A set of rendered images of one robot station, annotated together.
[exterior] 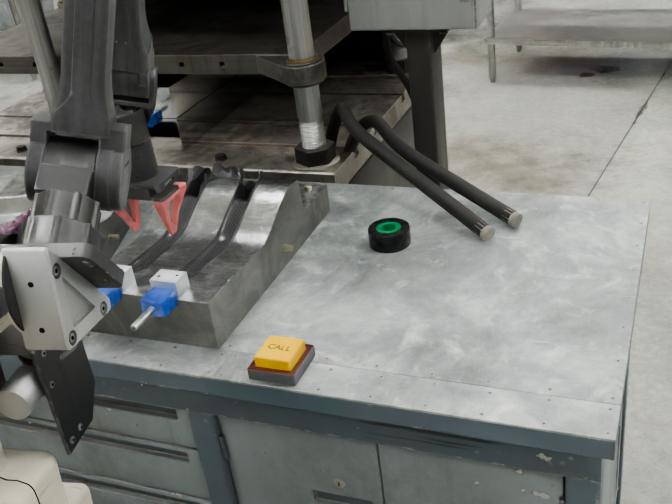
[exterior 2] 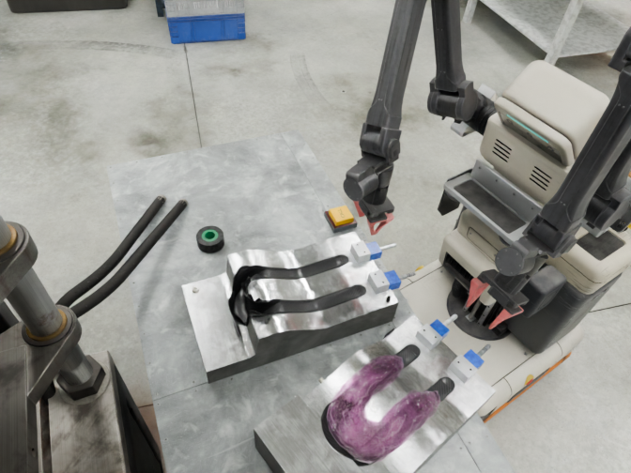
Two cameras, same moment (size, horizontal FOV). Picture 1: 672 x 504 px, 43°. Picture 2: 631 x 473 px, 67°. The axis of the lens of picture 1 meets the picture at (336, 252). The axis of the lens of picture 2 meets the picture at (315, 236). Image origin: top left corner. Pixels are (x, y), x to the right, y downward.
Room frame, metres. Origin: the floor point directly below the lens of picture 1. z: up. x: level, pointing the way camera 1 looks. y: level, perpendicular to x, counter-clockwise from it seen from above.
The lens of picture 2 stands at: (1.95, 0.71, 1.90)
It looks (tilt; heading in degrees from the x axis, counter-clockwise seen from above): 48 degrees down; 218
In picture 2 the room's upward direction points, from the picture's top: 6 degrees clockwise
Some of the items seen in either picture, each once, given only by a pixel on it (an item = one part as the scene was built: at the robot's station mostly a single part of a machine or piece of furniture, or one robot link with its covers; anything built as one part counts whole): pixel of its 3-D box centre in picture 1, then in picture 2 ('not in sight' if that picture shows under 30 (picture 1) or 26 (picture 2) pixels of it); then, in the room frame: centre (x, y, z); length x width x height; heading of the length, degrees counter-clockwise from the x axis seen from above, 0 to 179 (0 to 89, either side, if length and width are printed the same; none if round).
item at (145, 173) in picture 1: (136, 163); (375, 191); (1.19, 0.28, 1.12); 0.10 x 0.07 x 0.07; 65
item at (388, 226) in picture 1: (389, 235); (210, 238); (1.42, -0.11, 0.82); 0.08 x 0.08 x 0.04
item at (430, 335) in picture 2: not in sight; (439, 328); (1.22, 0.56, 0.86); 0.13 x 0.05 x 0.05; 172
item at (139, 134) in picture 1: (127, 123); (378, 173); (1.19, 0.28, 1.18); 0.07 x 0.06 x 0.07; 178
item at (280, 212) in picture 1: (214, 234); (288, 295); (1.42, 0.22, 0.87); 0.50 x 0.26 x 0.14; 155
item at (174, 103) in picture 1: (180, 86); not in sight; (2.38, 0.38, 0.87); 0.50 x 0.27 x 0.17; 155
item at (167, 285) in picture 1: (155, 305); (375, 250); (1.16, 0.30, 0.89); 0.13 x 0.05 x 0.05; 154
